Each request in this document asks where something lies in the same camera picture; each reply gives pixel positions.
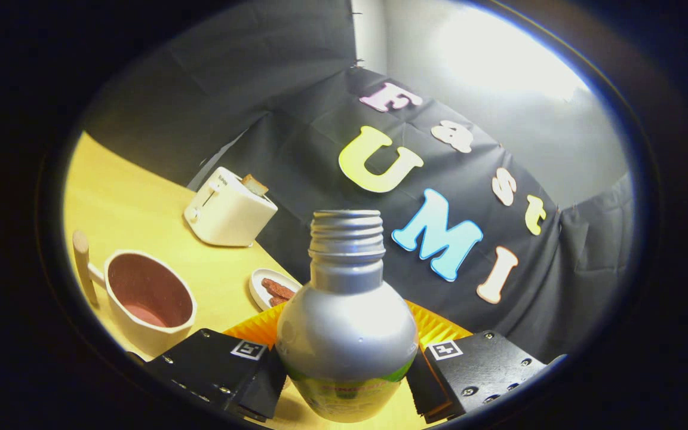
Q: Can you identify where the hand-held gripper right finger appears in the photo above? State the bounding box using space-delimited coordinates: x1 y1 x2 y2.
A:
405 299 569 425

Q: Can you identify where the toast slice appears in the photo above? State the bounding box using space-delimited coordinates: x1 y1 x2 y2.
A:
241 174 269 198

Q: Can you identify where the white cup with wooden handle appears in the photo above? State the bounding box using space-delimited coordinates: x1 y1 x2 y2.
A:
72 230 198 358

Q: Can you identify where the silver bottle with green label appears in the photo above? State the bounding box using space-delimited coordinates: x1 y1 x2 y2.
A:
275 209 420 423

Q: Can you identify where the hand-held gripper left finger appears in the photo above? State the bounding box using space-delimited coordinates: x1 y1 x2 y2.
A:
129 302 290 423

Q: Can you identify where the wooden table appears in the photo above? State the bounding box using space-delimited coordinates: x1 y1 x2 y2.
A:
62 131 440 430

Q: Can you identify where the white toaster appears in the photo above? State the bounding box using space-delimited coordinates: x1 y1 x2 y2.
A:
183 166 279 247

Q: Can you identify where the black backdrop cloth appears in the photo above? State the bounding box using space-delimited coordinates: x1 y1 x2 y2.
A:
81 0 634 365

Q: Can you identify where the small white plate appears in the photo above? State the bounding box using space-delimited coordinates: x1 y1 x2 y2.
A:
248 268 303 312

